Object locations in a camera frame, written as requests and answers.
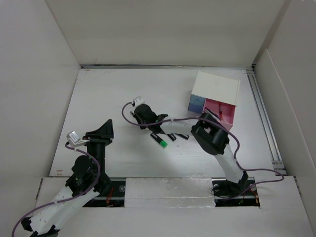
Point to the back aluminium rail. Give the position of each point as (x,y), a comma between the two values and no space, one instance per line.
(102,67)

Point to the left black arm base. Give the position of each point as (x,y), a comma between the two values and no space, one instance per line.
(115,197)

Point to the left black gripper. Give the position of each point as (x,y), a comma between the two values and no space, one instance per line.
(104,134)

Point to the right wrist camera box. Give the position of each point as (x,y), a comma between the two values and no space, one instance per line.
(137,101)

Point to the pink drawer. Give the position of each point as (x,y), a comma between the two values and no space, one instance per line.
(227,109)

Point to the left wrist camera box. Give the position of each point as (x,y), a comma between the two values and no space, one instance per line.
(74,140)

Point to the pink highlighter marker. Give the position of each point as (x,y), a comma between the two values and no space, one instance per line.
(172,137)

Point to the right aluminium rail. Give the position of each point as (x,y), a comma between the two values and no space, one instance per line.
(277,161)

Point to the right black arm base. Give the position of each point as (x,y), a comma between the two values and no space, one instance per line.
(227,194)

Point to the white drawer cabinet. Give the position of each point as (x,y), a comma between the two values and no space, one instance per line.
(215,87)

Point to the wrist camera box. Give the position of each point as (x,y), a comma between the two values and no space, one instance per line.
(137,101)
(74,140)

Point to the light blue drawer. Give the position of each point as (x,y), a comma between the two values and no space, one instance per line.
(197,100)

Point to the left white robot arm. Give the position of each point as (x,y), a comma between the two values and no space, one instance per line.
(87,181)

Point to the green highlighter marker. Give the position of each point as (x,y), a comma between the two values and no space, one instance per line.
(159,140)

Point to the purple blue drawer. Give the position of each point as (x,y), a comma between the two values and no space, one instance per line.
(196,108)

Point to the aluminium rail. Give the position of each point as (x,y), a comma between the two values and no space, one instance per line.
(277,161)
(102,67)

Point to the blue highlighter marker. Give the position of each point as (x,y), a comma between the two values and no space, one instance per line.
(186,137)

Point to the red pen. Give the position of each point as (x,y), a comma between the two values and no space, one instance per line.
(220,112)

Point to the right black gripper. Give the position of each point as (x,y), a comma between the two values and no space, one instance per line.
(138,118)

